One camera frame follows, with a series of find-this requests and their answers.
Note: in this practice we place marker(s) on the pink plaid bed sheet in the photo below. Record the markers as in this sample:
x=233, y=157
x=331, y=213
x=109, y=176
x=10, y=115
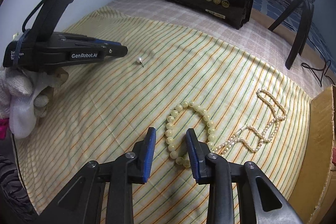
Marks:
x=254, y=37

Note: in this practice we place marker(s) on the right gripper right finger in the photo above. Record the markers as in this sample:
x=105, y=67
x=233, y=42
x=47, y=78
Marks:
x=197, y=152

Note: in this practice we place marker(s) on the yellow striped cloth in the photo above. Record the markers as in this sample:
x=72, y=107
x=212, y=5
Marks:
x=103, y=109

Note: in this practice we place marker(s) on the white gloved left hand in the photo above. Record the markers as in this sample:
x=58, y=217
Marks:
x=25, y=97

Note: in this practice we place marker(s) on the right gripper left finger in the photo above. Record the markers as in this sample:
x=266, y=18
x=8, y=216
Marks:
x=144, y=151

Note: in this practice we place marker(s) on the cardboard box tray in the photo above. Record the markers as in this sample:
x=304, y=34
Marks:
x=314, y=191

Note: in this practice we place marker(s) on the pearl earring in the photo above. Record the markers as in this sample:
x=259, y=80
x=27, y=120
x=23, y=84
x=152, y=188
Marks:
x=140, y=61

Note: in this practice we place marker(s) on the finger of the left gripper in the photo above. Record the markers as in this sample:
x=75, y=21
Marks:
x=116, y=51
x=105, y=43

